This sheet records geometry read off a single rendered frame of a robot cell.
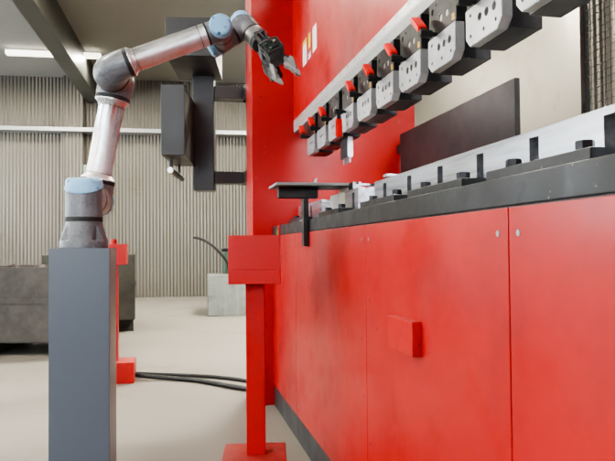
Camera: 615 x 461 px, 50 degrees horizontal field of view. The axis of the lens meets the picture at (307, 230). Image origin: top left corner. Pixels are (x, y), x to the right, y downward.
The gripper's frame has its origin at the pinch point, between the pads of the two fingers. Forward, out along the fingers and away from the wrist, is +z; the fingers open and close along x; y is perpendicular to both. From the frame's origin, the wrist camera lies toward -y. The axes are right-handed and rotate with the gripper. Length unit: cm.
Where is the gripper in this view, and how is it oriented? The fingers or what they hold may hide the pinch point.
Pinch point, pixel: (289, 79)
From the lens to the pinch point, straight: 223.0
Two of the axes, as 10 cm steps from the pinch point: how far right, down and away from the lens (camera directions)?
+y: -0.8, -5.4, -8.4
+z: 5.2, 6.9, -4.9
